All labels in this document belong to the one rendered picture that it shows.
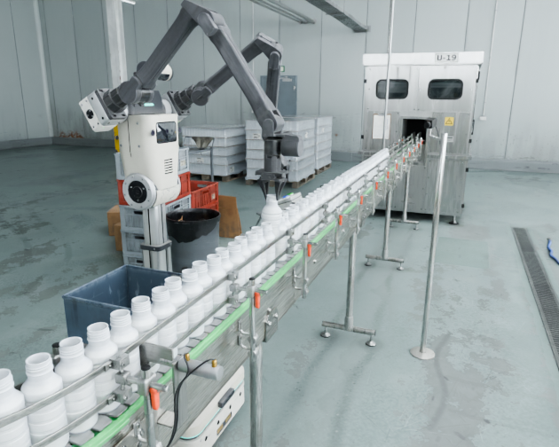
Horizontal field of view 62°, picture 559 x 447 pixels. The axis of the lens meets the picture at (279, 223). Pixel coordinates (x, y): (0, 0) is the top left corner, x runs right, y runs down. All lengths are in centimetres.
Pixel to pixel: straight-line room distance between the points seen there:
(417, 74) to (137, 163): 471
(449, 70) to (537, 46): 576
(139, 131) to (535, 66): 1048
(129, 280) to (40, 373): 107
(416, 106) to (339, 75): 603
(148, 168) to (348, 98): 1026
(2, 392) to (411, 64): 581
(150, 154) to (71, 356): 120
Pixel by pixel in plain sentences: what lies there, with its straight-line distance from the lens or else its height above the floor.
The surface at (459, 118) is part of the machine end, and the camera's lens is 619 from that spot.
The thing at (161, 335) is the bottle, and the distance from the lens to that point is 107.
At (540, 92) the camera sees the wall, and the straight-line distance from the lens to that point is 1178.
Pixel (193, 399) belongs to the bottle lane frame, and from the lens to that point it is 119.
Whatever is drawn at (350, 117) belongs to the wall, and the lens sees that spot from 1200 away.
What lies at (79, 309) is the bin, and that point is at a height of 91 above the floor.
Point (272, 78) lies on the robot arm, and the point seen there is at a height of 165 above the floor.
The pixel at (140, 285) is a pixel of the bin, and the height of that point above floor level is 88.
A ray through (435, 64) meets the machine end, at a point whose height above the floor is 196.
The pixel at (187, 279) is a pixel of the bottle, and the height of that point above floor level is 115.
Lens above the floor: 157
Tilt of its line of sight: 15 degrees down
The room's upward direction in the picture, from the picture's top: straight up
